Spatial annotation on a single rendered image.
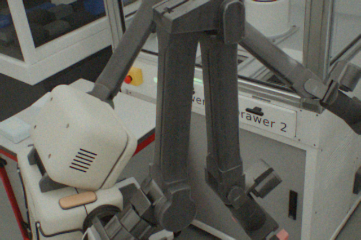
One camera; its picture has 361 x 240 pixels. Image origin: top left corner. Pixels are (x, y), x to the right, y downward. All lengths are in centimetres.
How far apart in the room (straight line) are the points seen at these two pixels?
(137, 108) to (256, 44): 104
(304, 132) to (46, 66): 130
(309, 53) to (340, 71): 39
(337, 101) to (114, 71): 56
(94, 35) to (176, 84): 187
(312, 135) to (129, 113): 81
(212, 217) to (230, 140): 154
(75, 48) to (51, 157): 163
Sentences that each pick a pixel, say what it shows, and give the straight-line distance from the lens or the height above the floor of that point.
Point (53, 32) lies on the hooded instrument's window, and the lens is 249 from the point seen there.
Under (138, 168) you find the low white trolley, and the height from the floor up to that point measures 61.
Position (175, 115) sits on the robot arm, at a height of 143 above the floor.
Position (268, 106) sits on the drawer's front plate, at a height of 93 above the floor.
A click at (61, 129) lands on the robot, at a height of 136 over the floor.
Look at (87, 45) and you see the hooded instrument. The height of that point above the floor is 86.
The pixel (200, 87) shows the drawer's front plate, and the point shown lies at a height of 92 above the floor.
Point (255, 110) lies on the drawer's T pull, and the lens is 181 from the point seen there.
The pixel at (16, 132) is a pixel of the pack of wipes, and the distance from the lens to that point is 211.
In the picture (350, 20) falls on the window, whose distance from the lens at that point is 182.
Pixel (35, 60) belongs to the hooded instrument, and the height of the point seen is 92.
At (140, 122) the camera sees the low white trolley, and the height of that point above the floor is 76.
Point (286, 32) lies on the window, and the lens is 168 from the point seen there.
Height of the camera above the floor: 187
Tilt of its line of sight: 33 degrees down
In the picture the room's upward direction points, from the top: 6 degrees counter-clockwise
